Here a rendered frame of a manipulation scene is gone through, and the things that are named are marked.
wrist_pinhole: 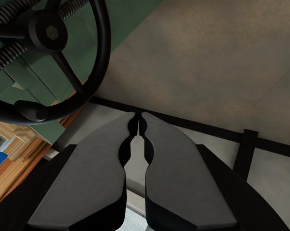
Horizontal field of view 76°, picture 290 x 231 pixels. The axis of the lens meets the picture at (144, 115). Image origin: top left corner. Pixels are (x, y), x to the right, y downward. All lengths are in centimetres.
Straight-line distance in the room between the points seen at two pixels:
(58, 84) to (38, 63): 7
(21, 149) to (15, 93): 143
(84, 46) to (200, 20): 69
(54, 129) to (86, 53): 25
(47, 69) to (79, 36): 14
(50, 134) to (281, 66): 109
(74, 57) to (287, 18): 87
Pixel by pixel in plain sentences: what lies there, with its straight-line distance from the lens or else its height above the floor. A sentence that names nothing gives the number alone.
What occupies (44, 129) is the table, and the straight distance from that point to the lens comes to 58.
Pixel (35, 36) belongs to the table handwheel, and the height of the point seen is 83.
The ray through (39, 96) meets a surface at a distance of 55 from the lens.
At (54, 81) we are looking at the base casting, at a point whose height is 77.
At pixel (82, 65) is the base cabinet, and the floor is 67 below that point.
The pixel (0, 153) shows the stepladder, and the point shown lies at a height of 102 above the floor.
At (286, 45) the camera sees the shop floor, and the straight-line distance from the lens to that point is 112.
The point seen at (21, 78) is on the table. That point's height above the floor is 86.
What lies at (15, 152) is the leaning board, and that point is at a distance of 196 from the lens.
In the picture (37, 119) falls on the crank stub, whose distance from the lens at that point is 28.
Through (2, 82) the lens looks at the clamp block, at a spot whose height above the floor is 89.
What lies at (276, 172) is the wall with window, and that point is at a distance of 155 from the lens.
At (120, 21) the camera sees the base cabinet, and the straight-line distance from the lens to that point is 74.
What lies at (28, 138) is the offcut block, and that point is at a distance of 60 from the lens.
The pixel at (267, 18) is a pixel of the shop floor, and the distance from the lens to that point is 107.
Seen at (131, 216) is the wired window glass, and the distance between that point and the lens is 155.
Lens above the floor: 96
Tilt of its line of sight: 28 degrees down
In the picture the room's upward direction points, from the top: 147 degrees counter-clockwise
